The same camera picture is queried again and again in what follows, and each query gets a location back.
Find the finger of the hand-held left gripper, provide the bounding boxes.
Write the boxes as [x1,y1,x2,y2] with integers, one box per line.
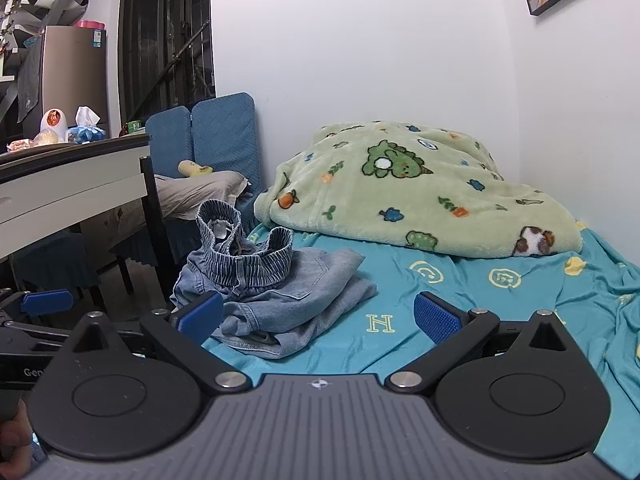
[0,288,75,331]

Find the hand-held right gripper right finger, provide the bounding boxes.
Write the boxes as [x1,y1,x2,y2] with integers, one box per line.
[387,291,591,394]

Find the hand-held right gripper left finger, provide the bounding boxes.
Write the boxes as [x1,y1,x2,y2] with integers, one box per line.
[52,291,251,394]

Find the blue denim jeans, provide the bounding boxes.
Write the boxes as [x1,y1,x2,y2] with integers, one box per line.
[170,199,378,359]

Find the person's left hand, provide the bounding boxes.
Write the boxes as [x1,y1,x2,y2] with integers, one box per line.
[0,402,36,480]

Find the teal printed bedsheet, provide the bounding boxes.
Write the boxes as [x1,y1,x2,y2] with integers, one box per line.
[200,219,640,480]

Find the green printed fleece blanket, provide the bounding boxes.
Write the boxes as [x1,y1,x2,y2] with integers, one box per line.
[254,121,585,259]

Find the white desk with black legs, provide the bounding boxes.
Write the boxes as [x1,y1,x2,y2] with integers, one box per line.
[0,132,177,303]

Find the yellow plush toy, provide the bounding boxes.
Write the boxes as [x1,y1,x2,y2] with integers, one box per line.
[178,159,215,179]

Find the food packets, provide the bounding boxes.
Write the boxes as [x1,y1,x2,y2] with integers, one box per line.
[6,129,53,154]

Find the blue tissue box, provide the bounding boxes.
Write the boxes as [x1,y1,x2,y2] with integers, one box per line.
[66,106,107,145]

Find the blue quilted cushion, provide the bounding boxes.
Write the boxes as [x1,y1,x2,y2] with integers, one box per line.
[191,92,262,203]
[145,109,194,182]

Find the white bottle with orange face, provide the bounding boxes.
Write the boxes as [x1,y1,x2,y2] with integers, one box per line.
[39,108,69,144]

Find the bronze refrigerator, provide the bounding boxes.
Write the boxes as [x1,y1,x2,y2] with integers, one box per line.
[17,25,108,137]

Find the dark window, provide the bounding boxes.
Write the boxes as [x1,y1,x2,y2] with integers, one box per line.
[112,0,217,137]

